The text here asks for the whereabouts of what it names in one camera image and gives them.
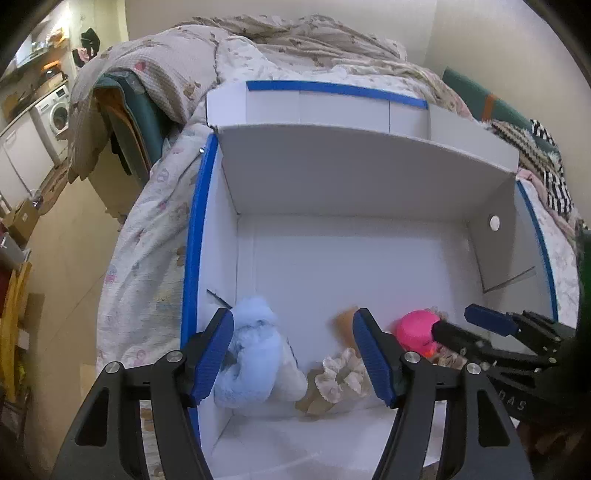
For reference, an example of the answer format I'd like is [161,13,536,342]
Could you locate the small cardboard box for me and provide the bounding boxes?
[2,199,40,247]

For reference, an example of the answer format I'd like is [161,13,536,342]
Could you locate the white patterned bed quilt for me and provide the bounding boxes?
[94,36,583,480]

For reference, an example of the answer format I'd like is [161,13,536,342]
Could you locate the dark hanging clothes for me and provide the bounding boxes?
[71,28,100,68]

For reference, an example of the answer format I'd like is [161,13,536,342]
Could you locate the brown floor mat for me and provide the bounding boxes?
[37,160,69,215]

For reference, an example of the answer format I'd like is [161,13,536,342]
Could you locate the striped knit cloth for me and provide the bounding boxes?
[485,119,581,225]

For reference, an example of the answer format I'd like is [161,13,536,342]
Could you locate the teal headboard cushion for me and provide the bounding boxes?
[443,68,558,152]

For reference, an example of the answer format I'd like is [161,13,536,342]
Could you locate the white washing machine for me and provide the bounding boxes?
[31,84,69,165]

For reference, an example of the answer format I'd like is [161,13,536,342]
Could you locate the beige crumpled blanket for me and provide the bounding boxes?
[68,15,472,180]

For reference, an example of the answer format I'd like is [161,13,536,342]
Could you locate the light blue fluffy plush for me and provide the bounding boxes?
[213,296,308,409]

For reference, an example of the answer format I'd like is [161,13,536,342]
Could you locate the blue white cardboard box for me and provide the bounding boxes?
[179,79,560,480]

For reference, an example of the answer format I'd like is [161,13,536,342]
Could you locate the pink soft toy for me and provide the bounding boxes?
[393,310,440,358]

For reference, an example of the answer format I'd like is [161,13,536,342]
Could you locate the white kitchen cabinet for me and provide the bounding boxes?
[1,112,55,208]

